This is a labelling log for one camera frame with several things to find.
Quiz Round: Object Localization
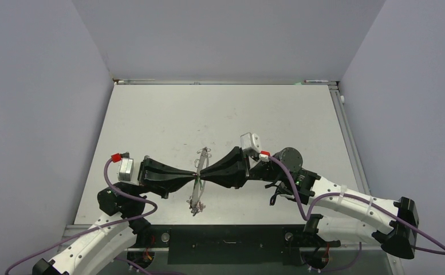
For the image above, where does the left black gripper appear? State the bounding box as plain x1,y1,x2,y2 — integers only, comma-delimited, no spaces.
122,154,197,198

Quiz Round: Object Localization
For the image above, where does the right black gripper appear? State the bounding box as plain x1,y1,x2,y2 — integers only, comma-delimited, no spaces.
200,145,285,188

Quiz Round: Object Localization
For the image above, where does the metal crescent keyring plate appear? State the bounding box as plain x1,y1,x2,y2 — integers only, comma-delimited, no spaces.
187,147,211,217

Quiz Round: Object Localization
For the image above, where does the green tagged key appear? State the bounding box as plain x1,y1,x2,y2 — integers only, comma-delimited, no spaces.
196,178,203,190

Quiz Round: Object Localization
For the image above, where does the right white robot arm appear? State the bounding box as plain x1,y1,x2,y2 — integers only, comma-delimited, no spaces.
199,147,419,260

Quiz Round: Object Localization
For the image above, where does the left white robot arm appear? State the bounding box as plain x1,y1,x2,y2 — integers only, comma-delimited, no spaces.
32,153,199,274

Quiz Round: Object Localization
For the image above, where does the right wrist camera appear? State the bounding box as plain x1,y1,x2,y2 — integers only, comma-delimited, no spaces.
240,132,270,162

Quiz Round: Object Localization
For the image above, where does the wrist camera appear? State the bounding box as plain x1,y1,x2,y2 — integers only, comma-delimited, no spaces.
240,132,270,162
111,152,135,184

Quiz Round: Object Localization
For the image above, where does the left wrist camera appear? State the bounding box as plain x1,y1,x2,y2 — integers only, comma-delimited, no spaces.
111,152,135,184

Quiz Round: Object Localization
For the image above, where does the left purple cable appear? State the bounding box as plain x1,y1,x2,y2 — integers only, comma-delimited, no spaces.
5,158,189,275

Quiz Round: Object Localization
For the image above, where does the purple cable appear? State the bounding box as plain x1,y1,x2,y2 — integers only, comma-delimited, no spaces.
267,155,445,273
5,158,189,275

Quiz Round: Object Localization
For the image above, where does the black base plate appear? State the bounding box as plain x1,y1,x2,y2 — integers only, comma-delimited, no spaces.
127,225,341,266

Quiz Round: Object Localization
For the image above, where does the front aluminium rail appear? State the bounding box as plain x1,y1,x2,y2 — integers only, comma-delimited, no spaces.
57,223,400,252

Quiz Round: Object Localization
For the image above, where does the aluminium rail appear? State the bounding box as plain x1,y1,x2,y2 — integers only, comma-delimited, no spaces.
57,223,400,252
328,85,371,195
113,79,338,86

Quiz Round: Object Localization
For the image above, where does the rear aluminium rail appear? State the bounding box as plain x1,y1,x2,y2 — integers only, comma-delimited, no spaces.
113,79,338,86

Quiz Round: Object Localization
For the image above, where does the right aluminium rail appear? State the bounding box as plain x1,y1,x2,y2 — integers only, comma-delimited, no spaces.
328,85,371,195

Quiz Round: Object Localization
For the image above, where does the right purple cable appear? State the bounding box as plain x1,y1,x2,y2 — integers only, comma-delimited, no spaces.
267,155,445,273

